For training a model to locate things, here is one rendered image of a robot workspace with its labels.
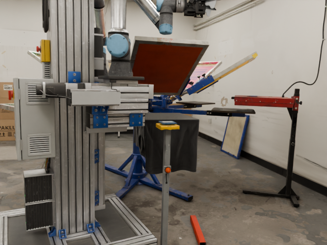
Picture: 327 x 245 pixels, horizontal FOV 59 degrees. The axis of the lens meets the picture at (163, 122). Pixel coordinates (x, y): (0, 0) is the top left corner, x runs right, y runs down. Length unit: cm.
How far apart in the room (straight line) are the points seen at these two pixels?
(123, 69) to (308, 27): 283
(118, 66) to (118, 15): 29
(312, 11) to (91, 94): 313
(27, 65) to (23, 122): 504
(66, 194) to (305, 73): 312
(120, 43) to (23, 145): 80
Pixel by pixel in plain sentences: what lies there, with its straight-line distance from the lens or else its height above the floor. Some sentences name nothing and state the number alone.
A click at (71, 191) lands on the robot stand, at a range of 201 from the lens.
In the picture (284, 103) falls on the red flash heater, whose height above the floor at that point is 105.
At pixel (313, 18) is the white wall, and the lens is 409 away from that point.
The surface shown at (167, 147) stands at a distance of 195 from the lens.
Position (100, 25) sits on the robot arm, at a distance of 247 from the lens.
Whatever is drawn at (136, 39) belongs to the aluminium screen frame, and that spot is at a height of 153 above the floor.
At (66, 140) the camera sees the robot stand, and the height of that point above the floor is 85.
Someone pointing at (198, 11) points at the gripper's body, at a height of 162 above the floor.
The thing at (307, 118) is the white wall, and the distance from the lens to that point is 399.
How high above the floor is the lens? 123
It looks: 8 degrees down
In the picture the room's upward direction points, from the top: 2 degrees clockwise
